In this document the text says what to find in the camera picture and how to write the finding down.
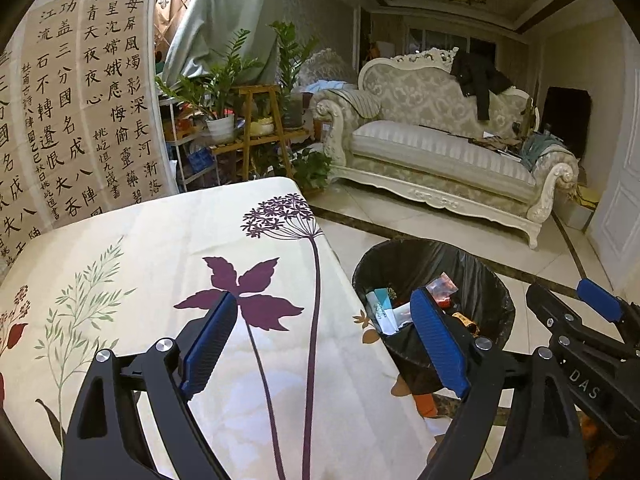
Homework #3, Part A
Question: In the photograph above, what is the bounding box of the brown paper pile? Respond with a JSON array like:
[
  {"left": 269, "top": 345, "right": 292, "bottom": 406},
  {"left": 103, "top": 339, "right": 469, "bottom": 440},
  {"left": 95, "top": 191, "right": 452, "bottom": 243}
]
[{"left": 467, "top": 127, "right": 526, "bottom": 161}]

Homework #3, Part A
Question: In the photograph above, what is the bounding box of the cream carved sofa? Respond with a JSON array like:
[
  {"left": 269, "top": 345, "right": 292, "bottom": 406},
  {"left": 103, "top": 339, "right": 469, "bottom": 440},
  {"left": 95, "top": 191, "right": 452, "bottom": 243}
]
[{"left": 312, "top": 47, "right": 581, "bottom": 250}]

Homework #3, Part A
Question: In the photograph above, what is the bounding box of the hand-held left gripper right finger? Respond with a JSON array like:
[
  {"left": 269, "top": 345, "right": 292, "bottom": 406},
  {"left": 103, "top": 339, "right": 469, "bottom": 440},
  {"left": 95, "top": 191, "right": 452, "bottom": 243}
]
[{"left": 410, "top": 287, "right": 588, "bottom": 480}]

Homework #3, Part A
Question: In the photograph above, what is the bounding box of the green plant in white pot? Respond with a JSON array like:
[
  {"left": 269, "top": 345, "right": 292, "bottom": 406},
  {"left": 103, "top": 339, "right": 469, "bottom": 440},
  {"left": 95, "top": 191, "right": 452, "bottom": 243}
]
[{"left": 155, "top": 29, "right": 266, "bottom": 143}]

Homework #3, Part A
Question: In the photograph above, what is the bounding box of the striped cloth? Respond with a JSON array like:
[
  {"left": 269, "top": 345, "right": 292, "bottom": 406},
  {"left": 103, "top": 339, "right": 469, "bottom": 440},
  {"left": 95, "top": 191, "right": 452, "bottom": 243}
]
[{"left": 340, "top": 87, "right": 382, "bottom": 120}]

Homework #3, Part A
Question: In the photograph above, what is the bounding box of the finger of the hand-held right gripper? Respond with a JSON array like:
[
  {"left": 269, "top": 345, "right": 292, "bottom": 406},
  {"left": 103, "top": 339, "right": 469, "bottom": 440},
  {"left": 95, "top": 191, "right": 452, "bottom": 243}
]
[
  {"left": 576, "top": 278, "right": 640, "bottom": 334},
  {"left": 526, "top": 283, "right": 589, "bottom": 346}
]

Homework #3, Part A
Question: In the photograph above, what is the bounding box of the white squeeze tube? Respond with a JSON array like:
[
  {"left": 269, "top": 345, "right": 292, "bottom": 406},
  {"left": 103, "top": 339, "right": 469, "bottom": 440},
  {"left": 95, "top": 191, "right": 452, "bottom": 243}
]
[{"left": 366, "top": 287, "right": 401, "bottom": 335}]

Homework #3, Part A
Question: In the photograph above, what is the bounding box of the white metal shelf rack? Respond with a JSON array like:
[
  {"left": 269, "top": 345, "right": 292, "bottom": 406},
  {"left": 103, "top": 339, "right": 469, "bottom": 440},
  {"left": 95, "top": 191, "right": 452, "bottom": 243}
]
[{"left": 159, "top": 95, "right": 216, "bottom": 193}]

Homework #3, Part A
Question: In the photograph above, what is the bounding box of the tall green plant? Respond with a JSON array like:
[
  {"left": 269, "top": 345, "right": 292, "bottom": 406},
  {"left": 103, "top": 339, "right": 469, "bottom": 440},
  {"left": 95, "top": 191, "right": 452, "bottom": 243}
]
[{"left": 267, "top": 21, "right": 321, "bottom": 128}]

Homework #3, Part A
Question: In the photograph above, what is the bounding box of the teal cloth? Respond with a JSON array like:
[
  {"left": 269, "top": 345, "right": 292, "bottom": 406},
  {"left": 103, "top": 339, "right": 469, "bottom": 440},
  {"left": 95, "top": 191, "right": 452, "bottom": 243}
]
[{"left": 519, "top": 132, "right": 573, "bottom": 168}]

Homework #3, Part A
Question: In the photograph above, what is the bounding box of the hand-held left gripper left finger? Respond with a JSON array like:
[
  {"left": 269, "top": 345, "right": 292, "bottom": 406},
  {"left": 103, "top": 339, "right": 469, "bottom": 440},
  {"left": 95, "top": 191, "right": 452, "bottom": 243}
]
[{"left": 61, "top": 291, "right": 239, "bottom": 480}]

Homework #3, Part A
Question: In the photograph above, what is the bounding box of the small leafy green plant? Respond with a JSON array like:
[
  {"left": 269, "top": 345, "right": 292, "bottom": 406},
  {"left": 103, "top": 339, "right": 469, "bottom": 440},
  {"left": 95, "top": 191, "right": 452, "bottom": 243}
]
[{"left": 290, "top": 147, "right": 335, "bottom": 195}]

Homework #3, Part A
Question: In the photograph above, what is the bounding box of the person's right forearm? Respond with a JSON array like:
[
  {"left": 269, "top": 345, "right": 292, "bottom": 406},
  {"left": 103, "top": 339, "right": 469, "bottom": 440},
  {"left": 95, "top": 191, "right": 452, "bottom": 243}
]
[{"left": 580, "top": 410, "right": 640, "bottom": 480}]

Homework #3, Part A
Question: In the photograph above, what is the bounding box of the grey-green curtain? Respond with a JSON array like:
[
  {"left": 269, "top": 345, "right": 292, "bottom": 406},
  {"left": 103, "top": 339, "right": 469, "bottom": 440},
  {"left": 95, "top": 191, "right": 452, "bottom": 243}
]
[{"left": 162, "top": 0, "right": 301, "bottom": 88}]

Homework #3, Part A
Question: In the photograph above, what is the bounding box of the trash bin with black bag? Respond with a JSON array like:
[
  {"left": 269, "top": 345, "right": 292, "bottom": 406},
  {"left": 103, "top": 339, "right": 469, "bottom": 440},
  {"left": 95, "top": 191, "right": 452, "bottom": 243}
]
[{"left": 351, "top": 239, "right": 516, "bottom": 396}]

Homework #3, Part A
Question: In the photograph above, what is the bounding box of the black jacket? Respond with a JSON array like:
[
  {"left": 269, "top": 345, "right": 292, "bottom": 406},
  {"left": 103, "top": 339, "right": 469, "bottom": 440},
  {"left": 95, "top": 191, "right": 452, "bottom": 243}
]
[{"left": 450, "top": 50, "right": 513, "bottom": 122}]

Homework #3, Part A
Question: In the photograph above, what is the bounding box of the floral tablecloth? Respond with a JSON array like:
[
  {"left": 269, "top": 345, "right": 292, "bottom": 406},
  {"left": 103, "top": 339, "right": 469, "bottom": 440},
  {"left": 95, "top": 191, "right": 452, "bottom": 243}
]
[{"left": 0, "top": 176, "right": 453, "bottom": 480}]

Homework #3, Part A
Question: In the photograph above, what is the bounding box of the wooden plant stand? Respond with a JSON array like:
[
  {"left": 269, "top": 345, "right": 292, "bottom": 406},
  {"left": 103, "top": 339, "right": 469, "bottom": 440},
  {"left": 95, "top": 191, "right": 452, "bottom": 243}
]
[{"left": 210, "top": 85, "right": 313, "bottom": 181}]

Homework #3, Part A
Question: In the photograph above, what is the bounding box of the cream armchair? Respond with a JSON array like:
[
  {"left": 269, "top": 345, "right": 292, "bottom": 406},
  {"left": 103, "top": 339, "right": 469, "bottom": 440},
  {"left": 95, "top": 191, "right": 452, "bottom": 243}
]
[{"left": 299, "top": 49, "right": 362, "bottom": 98}]

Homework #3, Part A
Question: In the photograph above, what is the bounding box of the white door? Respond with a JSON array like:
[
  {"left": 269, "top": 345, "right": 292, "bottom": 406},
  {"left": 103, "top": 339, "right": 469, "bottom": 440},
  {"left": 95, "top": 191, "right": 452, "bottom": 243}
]
[{"left": 585, "top": 125, "right": 640, "bottom": 306}]

